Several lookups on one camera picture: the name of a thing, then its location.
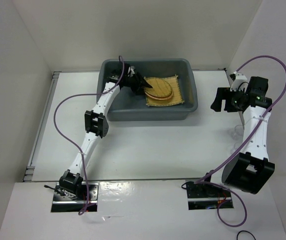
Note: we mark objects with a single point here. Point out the round yellow bamboo tray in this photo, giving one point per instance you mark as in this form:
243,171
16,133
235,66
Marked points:
158,85

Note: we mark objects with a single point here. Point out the rectangular bamboo mat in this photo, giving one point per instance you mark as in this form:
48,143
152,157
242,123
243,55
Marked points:
176,99

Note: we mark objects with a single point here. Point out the clear plastic cup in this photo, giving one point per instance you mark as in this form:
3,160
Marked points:
238,132
234,147

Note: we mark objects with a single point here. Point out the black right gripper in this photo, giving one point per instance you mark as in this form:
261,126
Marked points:
225,93

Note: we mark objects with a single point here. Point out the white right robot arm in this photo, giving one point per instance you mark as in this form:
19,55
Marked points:
250,169

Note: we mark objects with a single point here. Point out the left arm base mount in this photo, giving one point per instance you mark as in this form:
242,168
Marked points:
64,201

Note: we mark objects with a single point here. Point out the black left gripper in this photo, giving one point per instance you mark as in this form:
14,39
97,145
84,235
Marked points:
141,81

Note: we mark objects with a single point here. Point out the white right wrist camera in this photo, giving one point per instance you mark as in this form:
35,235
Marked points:
239,82

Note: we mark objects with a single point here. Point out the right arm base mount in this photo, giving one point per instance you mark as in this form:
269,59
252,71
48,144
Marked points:
206,196

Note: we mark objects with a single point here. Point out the round orange woven tray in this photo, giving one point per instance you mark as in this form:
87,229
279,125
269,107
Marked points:
159,96

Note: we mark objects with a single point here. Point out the grey plastic bin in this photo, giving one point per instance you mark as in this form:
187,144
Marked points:
127,106

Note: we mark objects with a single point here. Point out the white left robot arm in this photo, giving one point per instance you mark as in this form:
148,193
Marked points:
96,125

